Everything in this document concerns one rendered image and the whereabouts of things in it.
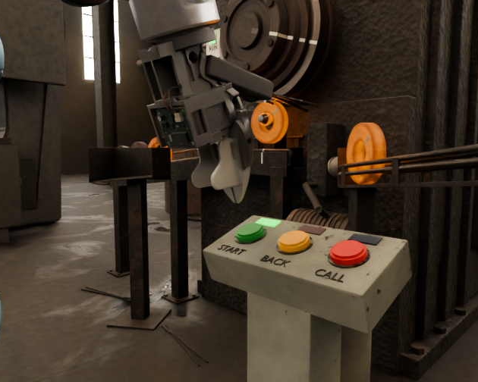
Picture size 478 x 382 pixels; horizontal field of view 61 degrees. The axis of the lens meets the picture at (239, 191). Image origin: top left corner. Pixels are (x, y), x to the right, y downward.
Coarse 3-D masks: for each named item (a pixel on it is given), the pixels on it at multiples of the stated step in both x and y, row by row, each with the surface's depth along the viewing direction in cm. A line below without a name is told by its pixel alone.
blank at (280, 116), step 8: (264, 104) 146; (280, 104) 144; (256, 112) 149; (264, 112) 146; (272, 112) 143; (280, 112) 141; (256, 120) 149; (280, 120) 141; (256, 128) 149; (264, 128) 149; (272, 128) 144; (280, 128) 142; (256, 136) 150; (264, 136) 147; (272, 136) 144; (280, 136) 144
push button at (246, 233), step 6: (240, 228) 56; (246, 228) 55; (252, 228) 55; (258, 228) 54; (240, 234) 54; (246, 234) 53; (252, 234) 53; (258, 234) 53; (240, 240) 54; (246, 240) 53; (252, 240) 53
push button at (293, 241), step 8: (288, 232) 51; (296, 232) 51; (304, 232) 50; (280, 240) 50; (288, 240) 49; (296, 240) 49; (304, 240) 48; (280, 248) 49; (288, 248) 48; (296, 248) 48; (304, 248) 48
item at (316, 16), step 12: (312, 0) 127; (324, 0) 130; (312, 12) 127; (324, 12) 128; (312, 24) 127; (324, 24) 128; (312, 36) 128; (324, 36) 130; (312, 48) 128; (324, 48) 131; (312, 60) 129; (300, 72) 132; (312, 72) 135; (288, 84) 136; (300, 84) 137; (288, 96) 143
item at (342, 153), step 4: (340, 148) 108; (344, 148) 109; (340, 152) 108; (344, 152) 109; (340, 156) 108; (344, 156) 109; (340, 160) 108; (344, 160) 109; (348, 176) 109; (340, 180) 108; (348, 180) 109; (352, 180) 109; (340, 184) 108; (348, 184) 109; (352, 184) 109
